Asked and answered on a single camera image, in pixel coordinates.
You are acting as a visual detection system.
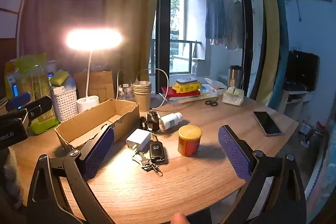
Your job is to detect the black car key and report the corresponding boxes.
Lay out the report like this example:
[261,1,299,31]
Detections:
[149,141,169,164]

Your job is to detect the yellow curtain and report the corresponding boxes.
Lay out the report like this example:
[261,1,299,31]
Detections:
[251,0,281,107]
[104,0,165,84]

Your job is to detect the red can with yellow lid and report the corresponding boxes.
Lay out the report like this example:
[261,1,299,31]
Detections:
[178,125,202,157]

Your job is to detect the black television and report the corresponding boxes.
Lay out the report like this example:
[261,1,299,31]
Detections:
[286,50,321,92]

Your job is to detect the bunch of metal keys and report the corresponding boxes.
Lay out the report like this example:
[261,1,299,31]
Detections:
[132,150,163,177]

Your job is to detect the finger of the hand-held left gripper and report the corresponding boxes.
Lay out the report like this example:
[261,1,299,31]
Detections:
[6,92,31,111]
[24,96,53,125]

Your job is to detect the stack of brown paper cups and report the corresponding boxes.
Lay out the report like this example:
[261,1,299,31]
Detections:
[133,81,152,112]

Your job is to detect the pale green tissue pack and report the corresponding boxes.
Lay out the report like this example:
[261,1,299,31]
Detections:
[222,87,245,105]

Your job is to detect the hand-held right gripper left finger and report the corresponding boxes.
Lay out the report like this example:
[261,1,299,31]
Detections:
[28,125,116,224]

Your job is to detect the white plastic basket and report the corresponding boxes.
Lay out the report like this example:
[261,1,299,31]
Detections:
[50,84,79,122]

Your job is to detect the black smartphone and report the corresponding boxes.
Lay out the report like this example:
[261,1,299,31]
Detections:
[253,111,283,137]

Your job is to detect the hanging clothes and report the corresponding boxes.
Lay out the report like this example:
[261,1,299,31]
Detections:
[205,0,246,51]

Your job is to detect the red book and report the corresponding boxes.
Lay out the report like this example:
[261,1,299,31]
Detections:
[161,86,201,99]

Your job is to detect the white pill bottle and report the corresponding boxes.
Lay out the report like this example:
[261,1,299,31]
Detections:
[159,112,183,131]

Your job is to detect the white charger adapter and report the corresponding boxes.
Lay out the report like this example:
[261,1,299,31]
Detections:
[126,128,152,151]

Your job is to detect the yellow wipes packet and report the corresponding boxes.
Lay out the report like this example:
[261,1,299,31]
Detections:
[172,82,202,95]

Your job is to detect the white cabinet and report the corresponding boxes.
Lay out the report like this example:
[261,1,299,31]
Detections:
[279,90,308,115]

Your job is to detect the black door frame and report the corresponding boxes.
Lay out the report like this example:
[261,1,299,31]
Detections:
[155,0,172,110]

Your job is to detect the small white flat device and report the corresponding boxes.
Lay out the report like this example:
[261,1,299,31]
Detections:
[176,77,196,85]

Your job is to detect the black wrist watch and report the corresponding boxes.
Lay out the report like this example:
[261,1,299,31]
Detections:
[139,110,161,133]

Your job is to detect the pile of papers and packets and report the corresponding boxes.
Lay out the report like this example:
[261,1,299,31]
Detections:
[201,77,227,95]

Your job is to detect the printed brown carton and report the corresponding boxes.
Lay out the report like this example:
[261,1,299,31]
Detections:
[74,71,115,104]

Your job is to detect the clear plastic bottles pack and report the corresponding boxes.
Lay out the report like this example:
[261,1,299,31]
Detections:
[118,84,135,102]

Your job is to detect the yellow green sponge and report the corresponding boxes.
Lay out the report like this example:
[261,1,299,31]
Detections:
[50,69,69,86]

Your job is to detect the brown cardboard box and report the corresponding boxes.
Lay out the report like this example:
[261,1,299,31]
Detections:
[54,98,140,150]

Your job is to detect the balcony railing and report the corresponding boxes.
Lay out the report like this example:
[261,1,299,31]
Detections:
[152,39,203,75]

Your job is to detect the green packaging bag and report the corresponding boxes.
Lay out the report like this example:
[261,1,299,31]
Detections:
[5,54,60,135]

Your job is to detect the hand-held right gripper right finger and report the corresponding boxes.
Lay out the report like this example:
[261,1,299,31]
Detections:
[210,124,306,224]

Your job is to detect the white desk lamp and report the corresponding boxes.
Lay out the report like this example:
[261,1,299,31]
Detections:
[66,29,123,113]

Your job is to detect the person's right hand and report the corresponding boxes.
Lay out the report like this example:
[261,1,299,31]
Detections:
[172,213,188,224]

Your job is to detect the steel thermos cup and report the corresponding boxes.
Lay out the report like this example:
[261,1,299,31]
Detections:
[227,65,243,89]

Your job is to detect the white cable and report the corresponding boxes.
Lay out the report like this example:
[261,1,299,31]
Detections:
[116,68,169,109]

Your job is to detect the person's left forearm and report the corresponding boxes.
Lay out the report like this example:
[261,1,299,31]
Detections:
[0,147,25,215]

